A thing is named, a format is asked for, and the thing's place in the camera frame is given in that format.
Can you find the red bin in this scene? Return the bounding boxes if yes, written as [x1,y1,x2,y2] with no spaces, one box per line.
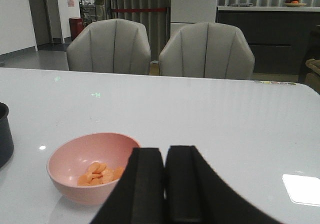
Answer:
[69,18,84,41]

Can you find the fruit plate on counter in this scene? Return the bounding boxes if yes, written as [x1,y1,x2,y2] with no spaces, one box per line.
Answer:
[284,0,307,8]

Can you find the left grey upholstered chair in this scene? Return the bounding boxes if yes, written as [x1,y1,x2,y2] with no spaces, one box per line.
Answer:
[66,19,151,75]

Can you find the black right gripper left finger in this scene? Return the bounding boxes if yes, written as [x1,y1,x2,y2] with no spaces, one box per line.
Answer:
[91,148,164,223]

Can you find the dark kitchen counter cabinet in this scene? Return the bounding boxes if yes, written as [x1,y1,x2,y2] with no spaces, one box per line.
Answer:
[217,6,320,75]

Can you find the dark blue saucepan purple handle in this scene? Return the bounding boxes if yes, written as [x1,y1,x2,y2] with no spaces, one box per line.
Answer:
[0,103,14,167]

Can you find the grey upholstered chair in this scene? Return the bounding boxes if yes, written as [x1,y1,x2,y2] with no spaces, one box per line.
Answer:
[66,19,151,75]
[159,23,255,80]

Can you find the right grey upholstered chair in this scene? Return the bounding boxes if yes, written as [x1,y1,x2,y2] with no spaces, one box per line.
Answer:
[159,23,255,80]

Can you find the white refrigerator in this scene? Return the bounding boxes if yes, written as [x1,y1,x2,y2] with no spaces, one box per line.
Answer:
[170,0,218,35]

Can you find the orange ham slices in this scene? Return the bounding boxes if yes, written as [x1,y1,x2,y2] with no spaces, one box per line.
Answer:
[77,162,125,186]

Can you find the red barrier belt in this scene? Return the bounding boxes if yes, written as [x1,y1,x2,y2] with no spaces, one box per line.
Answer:
[109,8,167,13]

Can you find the pink plastic bowl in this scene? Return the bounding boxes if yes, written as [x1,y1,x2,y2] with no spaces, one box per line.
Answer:
[47,133,140,205]

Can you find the beige cushion seat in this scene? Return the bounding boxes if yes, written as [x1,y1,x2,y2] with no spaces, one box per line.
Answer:
[304,59,320,94]

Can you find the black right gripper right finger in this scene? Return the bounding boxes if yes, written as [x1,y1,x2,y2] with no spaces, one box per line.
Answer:
[164,146,278,223]

